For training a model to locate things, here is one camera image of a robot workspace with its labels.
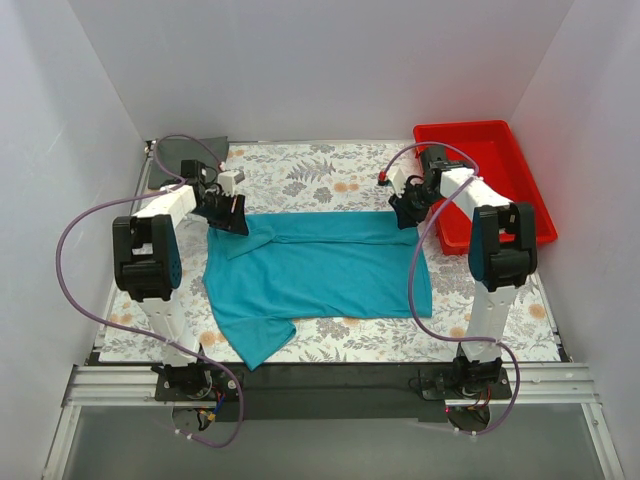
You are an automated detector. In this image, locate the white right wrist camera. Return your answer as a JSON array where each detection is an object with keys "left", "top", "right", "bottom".
[{"left": 377, "top": 166, "right": 410, "bottom": 198}]

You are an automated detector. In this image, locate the folded dark grey t shirt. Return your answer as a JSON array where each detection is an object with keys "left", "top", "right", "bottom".
[{"left": 147, "top": 137, "right": 229, "bottom": 190}]

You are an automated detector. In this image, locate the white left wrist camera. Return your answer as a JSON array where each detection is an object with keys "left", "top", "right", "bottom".
[{"left": 215, "top": 169, "right": 245, "bottom": 197}]

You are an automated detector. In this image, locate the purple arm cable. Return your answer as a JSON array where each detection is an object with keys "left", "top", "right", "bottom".
[
  {"left": 379, "top": 141, "right": 521, "bottom": 437},
  {"left": 55, "top": 133, "right": 246, "bottom": 449}
]

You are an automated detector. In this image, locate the aluminium front frame rail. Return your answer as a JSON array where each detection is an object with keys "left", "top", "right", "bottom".
[{"left": 43, "top": 363, "right": 625, "bottom": 479}]

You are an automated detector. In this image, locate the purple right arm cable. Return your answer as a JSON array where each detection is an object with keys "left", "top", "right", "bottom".
[{"left": 379, "top": 141, "right": 521, "bottom": 437}]

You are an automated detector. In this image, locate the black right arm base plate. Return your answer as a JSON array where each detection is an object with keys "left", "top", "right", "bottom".
[{"left": 407, "top": 364, "right": 513, "bottom": 405}]

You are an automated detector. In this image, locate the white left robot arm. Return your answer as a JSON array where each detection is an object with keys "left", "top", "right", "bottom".
[{"left": 112, "top": 160, "right": 249, "bottom": 400}]

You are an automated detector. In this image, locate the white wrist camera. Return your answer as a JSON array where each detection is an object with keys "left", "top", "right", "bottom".
[
  {"left": 377, "top": 166, "right": 410, "bottom": 198},
  {"left": 215, "top": 169, "right": 245, "bottom": 197}
]

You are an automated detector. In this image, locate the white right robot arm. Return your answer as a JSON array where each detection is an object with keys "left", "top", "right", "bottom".
[{"left": 378, "top": 141, "right": 537, "bottom": 398}]

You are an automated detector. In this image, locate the red plastic bin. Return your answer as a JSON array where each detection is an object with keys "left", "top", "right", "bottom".
[{"left": 413, "top": 120, "right": 558, "bottom": 255}]

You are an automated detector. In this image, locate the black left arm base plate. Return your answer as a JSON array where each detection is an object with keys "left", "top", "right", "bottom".
[{"left": 150, "top": 364, "right": 245, "bottom": 401}]

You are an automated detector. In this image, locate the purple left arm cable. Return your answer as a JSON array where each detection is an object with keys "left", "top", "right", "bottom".
[{"left": 55, "top": 133, "right": 246, "bottom": 449}]

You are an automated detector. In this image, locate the teal t shirt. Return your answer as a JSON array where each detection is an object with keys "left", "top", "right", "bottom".
[{"left": 203, "top": 211, "right": 433, "bottom": 370}]

